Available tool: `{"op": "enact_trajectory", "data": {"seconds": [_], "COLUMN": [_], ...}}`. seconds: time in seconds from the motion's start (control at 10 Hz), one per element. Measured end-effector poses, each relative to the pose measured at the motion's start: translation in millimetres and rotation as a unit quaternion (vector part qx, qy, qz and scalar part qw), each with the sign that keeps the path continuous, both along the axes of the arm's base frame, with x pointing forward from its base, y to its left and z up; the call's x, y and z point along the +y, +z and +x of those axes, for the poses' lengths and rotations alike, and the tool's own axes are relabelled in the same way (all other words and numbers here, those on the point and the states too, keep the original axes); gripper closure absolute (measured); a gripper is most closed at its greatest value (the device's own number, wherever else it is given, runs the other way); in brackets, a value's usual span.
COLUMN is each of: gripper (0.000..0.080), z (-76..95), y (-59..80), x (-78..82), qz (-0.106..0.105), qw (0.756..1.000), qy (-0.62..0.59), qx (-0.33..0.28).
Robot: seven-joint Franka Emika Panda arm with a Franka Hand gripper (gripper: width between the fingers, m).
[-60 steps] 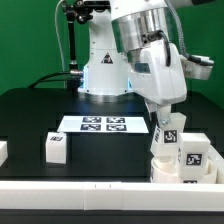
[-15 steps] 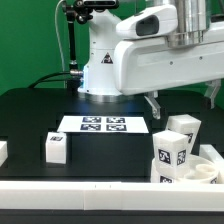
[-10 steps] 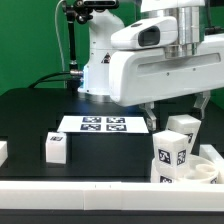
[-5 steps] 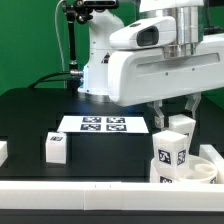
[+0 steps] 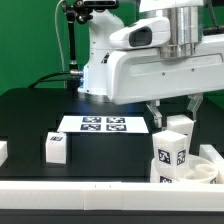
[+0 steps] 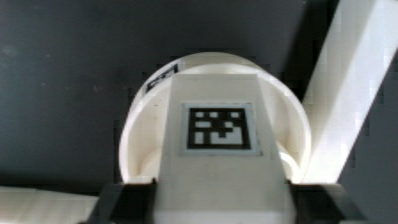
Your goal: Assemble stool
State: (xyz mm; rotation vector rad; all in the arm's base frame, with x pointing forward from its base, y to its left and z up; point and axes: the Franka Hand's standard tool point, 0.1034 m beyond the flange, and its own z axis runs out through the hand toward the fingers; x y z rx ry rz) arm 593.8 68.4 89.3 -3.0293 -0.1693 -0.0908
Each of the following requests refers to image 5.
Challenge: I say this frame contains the black cables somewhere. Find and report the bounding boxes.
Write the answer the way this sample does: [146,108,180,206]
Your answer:
[27,68,85,90]

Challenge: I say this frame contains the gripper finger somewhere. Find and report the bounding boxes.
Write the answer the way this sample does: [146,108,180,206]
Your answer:
[187,93,203,121]
[146,100,162,128]

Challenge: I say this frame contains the black camera on mount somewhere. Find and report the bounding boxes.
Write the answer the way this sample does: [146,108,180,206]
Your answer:
[83,0,119,9]

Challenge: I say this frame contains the white round stool seat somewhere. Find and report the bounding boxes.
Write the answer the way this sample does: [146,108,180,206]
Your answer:
[150,155,218,184]

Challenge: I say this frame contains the white left barrier wall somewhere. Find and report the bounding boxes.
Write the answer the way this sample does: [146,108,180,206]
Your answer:
[0,141,8,167]

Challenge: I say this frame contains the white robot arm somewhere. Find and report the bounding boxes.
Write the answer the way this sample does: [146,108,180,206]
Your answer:
[79,0,224,126]

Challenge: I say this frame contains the white front barrier wall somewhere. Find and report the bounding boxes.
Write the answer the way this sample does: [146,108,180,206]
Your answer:
[0,181,224,212]

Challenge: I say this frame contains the grey cable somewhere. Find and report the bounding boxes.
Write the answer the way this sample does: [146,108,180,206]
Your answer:
[54,0,68,89]

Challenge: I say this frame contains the white barrier wall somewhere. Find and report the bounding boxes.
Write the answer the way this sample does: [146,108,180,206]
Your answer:
[199,144,224,184]
[0,181,224,212]
[0,141,8,167]

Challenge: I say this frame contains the white right barrier wall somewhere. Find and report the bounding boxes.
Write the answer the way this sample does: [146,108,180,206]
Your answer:
[199,144,224,184]

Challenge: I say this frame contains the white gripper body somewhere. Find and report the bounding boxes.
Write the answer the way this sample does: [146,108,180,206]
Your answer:
[106,17,224,104]

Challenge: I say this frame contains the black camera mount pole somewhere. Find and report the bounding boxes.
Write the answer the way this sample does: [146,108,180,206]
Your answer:
[62,0,93,91]

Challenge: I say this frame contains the white marker sheet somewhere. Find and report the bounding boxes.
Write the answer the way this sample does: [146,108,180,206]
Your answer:
[58,116,148,133]

